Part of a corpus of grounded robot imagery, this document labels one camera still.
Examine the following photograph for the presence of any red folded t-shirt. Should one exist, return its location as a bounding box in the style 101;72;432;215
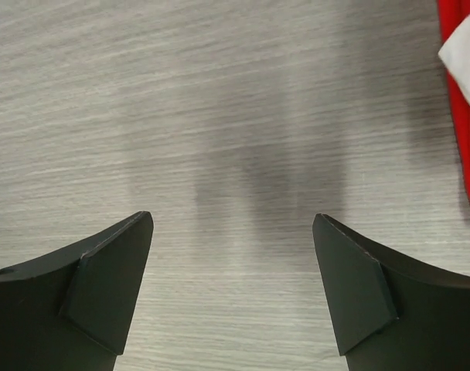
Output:
437;0;470;204

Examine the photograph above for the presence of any white folded t-shirt lower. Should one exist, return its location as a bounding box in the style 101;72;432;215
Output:
438;1;470;107

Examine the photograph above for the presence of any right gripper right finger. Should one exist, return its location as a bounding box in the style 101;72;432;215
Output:
312;214;470;371

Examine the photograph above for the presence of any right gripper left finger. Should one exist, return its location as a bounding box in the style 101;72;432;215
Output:
0;211;154;371

